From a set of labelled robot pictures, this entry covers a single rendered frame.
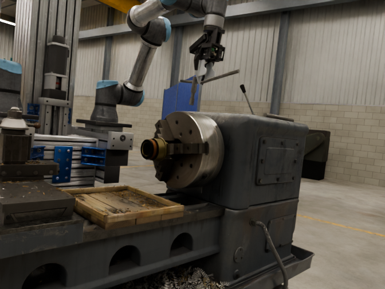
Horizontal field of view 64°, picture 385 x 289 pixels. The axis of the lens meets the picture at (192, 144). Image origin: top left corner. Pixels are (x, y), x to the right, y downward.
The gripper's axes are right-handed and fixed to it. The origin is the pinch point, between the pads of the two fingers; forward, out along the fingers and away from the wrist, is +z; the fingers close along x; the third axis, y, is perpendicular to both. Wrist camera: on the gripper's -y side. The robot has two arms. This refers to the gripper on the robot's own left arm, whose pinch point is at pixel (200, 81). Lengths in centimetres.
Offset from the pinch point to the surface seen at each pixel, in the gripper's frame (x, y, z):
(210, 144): 1.2, 11.2, 23.4
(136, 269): -28, 19, 64
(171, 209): -17, 18, 45
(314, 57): 890, -528, -221
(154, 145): -17.5, 1.6, 26.8
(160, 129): -10.6, -7.1, 21.5
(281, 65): 834, -616, -184
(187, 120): -4.0, 1.2, 15.8
